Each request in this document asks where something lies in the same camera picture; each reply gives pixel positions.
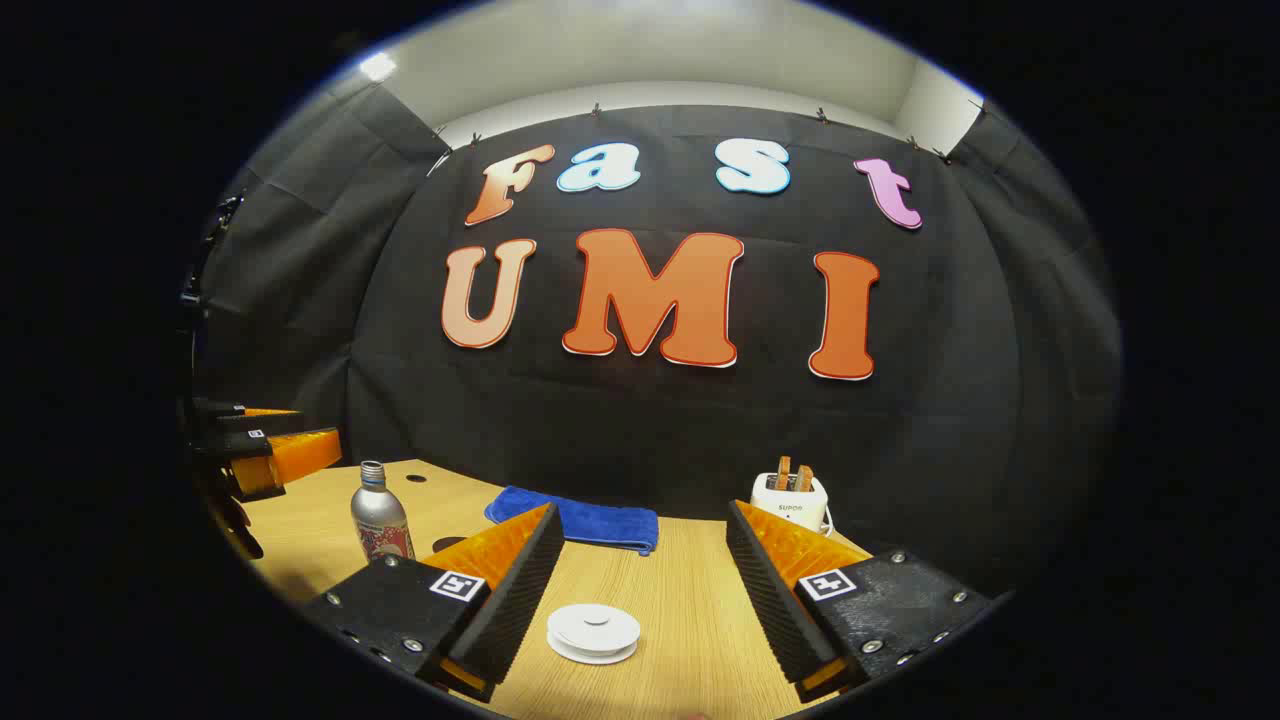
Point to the blue towel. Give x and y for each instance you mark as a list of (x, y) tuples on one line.
[(590, 522)]

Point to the cream toaster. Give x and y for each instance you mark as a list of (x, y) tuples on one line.
[(790, 508)]

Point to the white teacup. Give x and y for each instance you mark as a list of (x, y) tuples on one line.
[(630, 638)]

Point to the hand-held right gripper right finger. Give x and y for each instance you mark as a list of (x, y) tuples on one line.
[(770, 590)]

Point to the brown bread slice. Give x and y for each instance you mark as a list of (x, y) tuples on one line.
[(784, 473), (804, 479)]

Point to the white saucer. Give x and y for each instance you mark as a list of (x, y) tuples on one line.
[(592, 660)]

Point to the white teacup lid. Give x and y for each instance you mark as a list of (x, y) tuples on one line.
[(595, 618)]

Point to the dark brown round coaster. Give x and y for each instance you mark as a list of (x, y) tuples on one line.
[(447, 544)]

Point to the silver water bottle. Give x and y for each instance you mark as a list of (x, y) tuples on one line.
[(380, 515)]

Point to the black backdrop cloth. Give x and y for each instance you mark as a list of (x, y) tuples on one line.
[(650, 430)]

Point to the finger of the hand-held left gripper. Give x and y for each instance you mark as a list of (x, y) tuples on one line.
[(295, 455), (250, 413)]

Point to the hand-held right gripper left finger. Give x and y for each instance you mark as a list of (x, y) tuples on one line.
[(520, 590)]

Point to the ceiling light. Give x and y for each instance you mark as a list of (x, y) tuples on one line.
[(378, 67)]

